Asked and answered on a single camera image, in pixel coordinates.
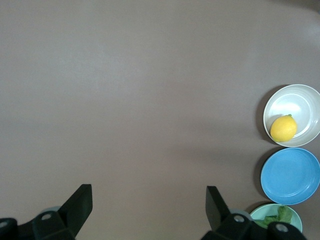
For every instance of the yellow lemon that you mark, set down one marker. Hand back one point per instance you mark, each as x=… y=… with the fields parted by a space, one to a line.
x=283 y=128

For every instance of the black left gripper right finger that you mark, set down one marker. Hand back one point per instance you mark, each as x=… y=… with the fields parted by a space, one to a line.
x=222 y=225

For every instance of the light green plate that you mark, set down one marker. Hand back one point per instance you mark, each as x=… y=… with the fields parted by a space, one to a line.
x=296 y=219

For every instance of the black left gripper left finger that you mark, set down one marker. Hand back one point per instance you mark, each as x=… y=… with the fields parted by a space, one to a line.
x=67 y=215

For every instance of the blue plate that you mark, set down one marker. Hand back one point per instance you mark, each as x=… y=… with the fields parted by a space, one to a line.
x=290 y=175

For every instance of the beige white plate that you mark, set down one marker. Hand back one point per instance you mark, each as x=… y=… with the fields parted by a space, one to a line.
x=292 y=105

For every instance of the green lettuce leaf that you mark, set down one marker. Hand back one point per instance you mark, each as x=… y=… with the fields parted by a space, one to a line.
x=285 y=213

